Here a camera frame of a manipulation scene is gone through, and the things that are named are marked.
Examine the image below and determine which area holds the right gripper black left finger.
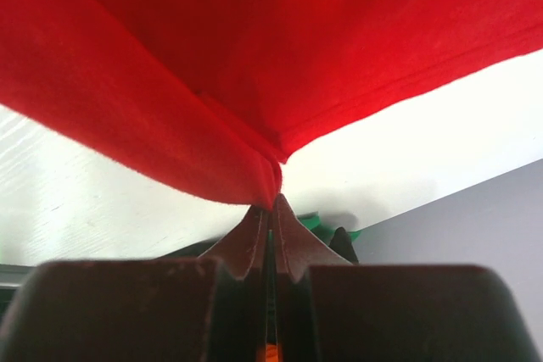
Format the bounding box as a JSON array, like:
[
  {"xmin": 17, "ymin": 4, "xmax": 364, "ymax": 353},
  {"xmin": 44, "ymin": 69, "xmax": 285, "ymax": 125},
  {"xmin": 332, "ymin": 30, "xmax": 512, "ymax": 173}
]
[{"xmin": 1, "ymin": 208, "xmax": 268, "ymax": 361}]

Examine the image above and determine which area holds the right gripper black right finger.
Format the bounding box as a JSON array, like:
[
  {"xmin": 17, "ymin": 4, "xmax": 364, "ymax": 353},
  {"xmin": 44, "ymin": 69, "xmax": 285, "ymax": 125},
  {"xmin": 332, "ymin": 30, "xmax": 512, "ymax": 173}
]
[{"xmin": 271, "ymin": 196, "xmax": 540, "ymax": 361}]

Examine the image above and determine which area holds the red t-shirt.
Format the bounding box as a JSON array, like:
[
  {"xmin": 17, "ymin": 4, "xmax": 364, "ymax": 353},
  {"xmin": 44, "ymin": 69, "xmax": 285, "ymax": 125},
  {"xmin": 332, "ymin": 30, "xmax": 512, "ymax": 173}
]
[{"xmin": 1, "ymin": 0, "xmax": 542, "ymax": 209}]

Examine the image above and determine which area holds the orange t-shirt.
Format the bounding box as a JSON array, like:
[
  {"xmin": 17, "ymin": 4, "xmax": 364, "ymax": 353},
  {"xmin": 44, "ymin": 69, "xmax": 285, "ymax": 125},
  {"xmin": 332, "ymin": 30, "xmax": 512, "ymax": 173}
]
[{"xmin": 255, "ymin": 343, "xmax": 279, "ymax": 362}]

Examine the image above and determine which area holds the black t-shirt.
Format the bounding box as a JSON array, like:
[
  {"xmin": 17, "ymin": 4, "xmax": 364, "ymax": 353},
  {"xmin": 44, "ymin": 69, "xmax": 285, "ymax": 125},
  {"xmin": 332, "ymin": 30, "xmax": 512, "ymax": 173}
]
[{"xmin": 161, "ymin": 226, "xmax": 361, "ymax": 264}]

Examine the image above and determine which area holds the green t-shirt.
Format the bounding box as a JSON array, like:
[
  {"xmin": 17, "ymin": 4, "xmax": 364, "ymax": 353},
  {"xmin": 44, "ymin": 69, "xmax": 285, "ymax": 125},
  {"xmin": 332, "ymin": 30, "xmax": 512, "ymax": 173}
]
[{"xmin": 296, "ymin": 211, "xmax": 361, "ymax": 244}]

